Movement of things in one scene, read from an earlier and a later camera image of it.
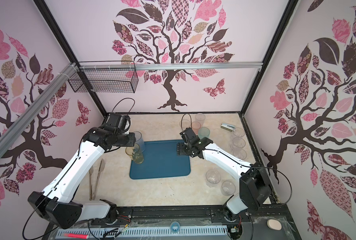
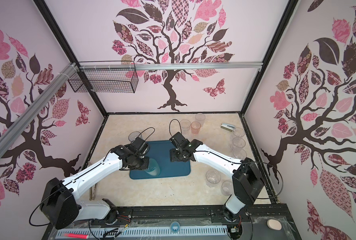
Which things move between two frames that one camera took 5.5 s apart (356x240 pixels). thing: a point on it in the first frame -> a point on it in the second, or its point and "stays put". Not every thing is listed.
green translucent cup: x=203 y=132 -> x=153 y=168
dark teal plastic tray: x=160 y=160 stays put
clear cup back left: x=184 y=124 stays put
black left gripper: x=132 y=140 -> x=144 y=166
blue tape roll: x=175 y=227 stays put
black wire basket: x=107 y=77 stays put
